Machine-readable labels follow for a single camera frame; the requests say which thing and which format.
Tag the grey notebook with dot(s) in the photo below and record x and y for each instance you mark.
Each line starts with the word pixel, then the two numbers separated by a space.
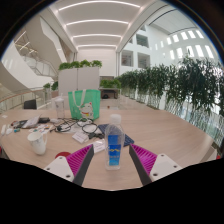
pixel 31 122

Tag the white remote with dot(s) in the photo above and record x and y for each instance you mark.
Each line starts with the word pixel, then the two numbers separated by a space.
pixel 3 130

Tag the clear blue-labelled water bottle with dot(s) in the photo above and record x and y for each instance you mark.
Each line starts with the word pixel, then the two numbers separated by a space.
pixel 114 150

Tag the small black adapter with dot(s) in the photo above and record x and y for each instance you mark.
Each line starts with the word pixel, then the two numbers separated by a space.
pixel 97 136

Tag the black office chair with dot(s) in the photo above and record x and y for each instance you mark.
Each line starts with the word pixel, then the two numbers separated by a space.
pixel 30 104

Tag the colourful sticker sheet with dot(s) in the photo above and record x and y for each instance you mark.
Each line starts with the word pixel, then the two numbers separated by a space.
pixel 40 128

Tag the clear plastic tumbler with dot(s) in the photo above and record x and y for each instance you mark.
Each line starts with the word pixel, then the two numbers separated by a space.
pixel 60 108

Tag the white ceramic mug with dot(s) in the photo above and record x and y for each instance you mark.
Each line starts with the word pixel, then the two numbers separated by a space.
pixel 37 144

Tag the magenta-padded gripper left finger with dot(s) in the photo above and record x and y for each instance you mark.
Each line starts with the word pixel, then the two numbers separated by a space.
pixel 79 160

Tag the row of green hedge plants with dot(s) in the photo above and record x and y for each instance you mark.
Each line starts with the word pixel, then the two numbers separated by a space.
pixel 186 83

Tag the green cat-print tote bag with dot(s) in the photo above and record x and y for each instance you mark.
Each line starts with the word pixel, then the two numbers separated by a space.
pixel 90 98

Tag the small white card box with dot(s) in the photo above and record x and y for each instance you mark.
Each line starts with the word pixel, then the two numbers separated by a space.
pixel 80 137

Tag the group of ceiling light strips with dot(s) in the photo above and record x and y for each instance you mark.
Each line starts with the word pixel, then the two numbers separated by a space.
pixel 96 22

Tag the small black pouch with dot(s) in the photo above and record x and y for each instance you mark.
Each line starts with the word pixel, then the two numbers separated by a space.
pixel 44 120

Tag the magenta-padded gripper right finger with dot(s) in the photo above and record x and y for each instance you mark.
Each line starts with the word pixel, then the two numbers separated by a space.
pixel 146 160

